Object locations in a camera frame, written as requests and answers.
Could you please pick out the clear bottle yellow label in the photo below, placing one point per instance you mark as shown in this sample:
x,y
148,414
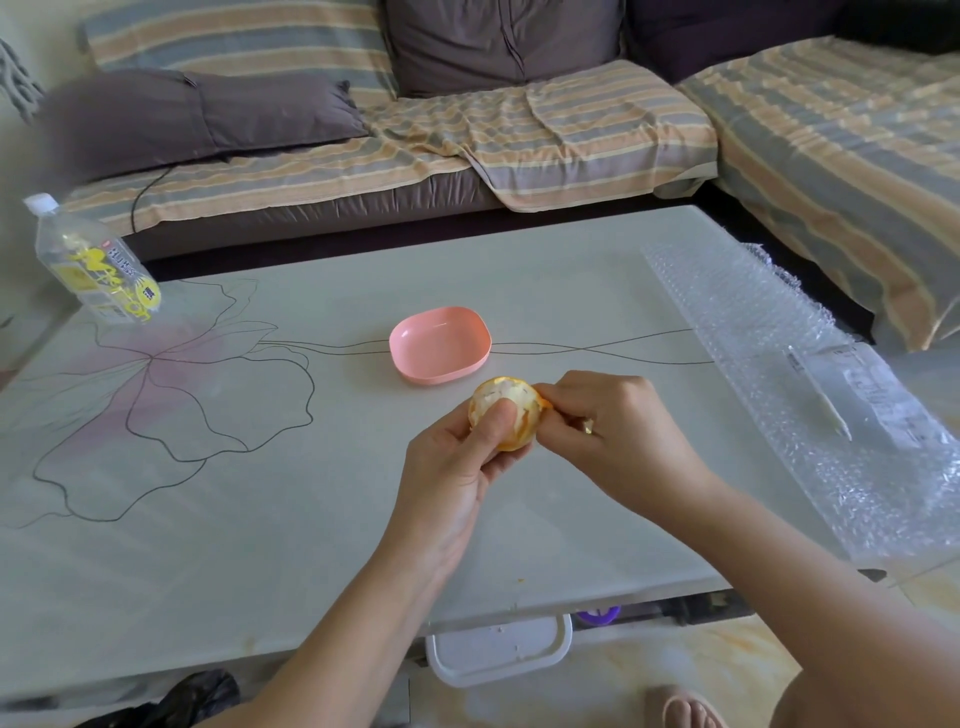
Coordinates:
x,y
97,264

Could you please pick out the striped sofa sheet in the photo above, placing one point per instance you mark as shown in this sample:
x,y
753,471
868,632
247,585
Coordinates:
x,y
592,135
840,150

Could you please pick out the grey flat pillow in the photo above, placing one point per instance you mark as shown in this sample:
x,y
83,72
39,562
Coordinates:
x,y
187,116

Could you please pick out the white plastic container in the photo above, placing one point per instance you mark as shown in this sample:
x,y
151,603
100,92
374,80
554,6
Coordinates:
x,y
496,649

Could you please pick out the person's left hand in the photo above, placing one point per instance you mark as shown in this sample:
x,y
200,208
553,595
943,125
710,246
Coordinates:
x,y
435,495

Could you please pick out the black box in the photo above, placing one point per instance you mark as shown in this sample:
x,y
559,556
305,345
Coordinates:
x,y
720,606

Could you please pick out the pink plastic dish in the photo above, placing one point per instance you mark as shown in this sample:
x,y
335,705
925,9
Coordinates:
x,y
439,343

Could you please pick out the white carved screen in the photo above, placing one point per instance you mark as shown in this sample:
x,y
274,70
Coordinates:
x,y
19,82

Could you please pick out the dark purple cushion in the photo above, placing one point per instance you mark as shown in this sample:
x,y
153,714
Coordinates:
x,y
727,34

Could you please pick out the black garment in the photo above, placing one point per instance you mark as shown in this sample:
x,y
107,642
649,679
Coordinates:
x,y
907,22

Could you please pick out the person's right hand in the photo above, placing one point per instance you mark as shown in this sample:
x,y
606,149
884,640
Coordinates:
x,y
637,450

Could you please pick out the person's right forearm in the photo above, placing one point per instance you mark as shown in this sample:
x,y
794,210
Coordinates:
x,y
825,607

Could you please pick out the orange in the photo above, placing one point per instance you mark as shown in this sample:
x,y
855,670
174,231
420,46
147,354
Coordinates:
x,y
521,409

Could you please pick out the black plastic bag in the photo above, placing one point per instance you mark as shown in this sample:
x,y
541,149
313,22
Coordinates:
x,y
172,705

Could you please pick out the person's right leg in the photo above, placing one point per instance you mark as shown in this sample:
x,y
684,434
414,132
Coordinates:
x,y
795,709

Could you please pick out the thin white stick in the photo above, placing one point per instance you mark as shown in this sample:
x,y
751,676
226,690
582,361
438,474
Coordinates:
x,y
829,409

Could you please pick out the person's left forearm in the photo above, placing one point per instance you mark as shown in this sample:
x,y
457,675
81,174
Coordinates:
x,y
330,652

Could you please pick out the dark brown sofa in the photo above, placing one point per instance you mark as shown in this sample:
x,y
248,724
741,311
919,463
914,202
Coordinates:
x,y
315,214

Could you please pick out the clear plastic bag paper label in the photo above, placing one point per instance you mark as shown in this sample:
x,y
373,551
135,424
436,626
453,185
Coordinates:
x,y
885,394

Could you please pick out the person's right foot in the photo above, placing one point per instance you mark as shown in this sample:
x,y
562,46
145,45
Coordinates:
x,y
686,712

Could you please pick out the grey upright cushion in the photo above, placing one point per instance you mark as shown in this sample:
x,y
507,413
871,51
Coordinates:
x,y
502,41

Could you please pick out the clear bubble wrap sheet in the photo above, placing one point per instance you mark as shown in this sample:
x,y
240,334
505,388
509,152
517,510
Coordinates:
x,y
727,307

